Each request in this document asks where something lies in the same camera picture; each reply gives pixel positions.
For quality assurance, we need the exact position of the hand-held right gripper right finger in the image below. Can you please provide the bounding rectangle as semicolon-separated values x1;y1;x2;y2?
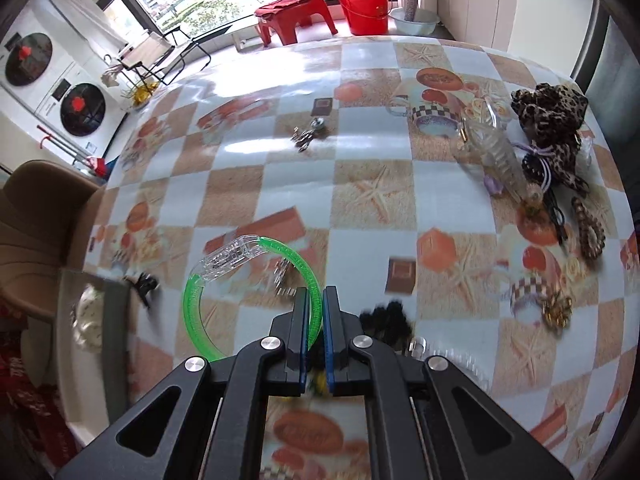
324;286;576;480

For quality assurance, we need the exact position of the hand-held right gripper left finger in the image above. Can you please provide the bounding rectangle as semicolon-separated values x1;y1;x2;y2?
55;287;308;480

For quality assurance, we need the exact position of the black scalloped snap clip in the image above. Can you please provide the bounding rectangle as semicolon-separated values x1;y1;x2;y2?
357;300;413;356

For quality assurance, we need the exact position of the green translucent bracelet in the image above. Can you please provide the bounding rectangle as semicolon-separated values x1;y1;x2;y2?
184;235;323;362

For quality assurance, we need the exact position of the grey-green jewelry tray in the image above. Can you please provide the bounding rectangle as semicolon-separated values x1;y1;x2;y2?
56;269;132;428

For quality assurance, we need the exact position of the silver dangling earring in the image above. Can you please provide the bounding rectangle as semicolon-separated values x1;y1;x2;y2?
291;116;332;153

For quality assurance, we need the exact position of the silver rhinestone hair clip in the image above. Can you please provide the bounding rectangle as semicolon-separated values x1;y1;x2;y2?
270;257;298;298

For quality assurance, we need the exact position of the clear plastic hair clip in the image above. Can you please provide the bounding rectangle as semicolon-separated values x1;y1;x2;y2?
407;336;493;391

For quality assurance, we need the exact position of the checkered starfish tablecloth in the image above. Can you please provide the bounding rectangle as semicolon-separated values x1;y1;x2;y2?
82;35;638;480

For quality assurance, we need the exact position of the black claw hair clip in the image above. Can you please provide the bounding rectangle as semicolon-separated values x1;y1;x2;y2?
122;271;161;308

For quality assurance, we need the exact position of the clear large claw clip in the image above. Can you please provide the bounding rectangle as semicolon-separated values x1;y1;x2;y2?
457;100;531;201

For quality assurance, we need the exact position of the red mop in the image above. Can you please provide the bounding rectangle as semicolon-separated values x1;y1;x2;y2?
37;125;108;176

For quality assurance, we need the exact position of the red printed cloth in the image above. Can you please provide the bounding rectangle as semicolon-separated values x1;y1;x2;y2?
0;305;76;466

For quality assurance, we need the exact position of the tan leather chair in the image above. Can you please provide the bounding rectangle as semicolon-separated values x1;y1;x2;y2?
0;160;103;321

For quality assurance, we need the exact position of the leopard print scrunchie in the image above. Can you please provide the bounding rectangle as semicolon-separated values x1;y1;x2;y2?
510;82;590;196

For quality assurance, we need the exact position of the white washing machine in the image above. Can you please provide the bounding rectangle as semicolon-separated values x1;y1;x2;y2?
37;62;128;156
0;0;76;111

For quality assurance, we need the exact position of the red plastic bucket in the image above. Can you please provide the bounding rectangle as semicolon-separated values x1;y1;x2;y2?
334;0;392;36

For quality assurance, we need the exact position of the dark red cloth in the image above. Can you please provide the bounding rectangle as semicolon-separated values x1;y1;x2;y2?
255;0;311;16

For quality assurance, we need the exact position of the gold chain ornament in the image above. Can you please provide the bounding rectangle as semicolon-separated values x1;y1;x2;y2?
540;294;575;333

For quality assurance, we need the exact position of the thin black hair cord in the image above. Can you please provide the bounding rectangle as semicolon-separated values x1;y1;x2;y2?
542;190;568;246

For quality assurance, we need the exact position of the black frame folding chair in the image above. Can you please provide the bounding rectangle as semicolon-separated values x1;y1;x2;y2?
105;22;233;86

